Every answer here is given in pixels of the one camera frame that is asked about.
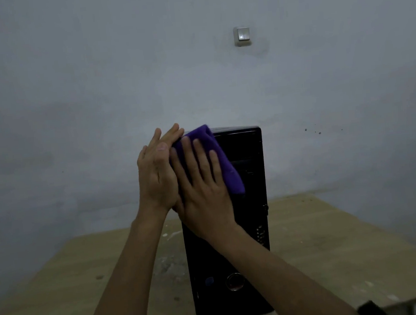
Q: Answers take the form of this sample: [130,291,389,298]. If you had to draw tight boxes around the person's left hand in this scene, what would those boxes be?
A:
[130,123,193,218]

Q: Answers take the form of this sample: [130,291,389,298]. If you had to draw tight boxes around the person's right hand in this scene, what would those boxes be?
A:
[165,131,240,244]

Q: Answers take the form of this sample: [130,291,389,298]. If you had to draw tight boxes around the purple cleaning cloth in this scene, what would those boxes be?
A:
[170,121,247,202]

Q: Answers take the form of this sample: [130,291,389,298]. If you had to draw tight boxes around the black computer tower case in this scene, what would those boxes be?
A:
[172,123,280,315]

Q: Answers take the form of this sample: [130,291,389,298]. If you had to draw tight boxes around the person's right forearm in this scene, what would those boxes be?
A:
[204,212,361,315]

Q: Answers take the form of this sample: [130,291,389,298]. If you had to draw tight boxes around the person's left forearm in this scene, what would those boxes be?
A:
[66,207,180,315]

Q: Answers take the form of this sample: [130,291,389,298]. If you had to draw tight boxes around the black object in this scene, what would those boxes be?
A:
[355,298,391,315]

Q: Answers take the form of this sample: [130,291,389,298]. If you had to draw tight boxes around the white wall light switch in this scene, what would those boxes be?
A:
[232,26,253,48]

